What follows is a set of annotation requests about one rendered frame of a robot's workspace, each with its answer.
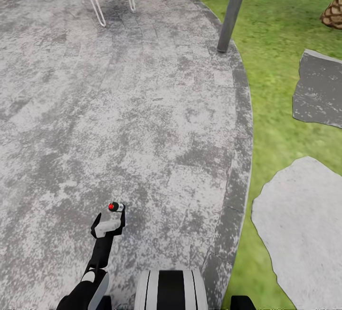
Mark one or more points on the robot trunk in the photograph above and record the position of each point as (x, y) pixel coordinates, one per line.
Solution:
(171, 290)

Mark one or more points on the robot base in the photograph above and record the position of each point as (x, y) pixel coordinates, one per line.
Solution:
(238, 302)

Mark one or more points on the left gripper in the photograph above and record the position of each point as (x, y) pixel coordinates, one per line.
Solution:
(106, 242)

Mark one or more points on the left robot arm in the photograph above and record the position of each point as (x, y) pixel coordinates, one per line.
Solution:
(89, 292)

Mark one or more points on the pesticide atomizer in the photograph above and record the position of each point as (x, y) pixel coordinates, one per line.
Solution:
(117, 207)

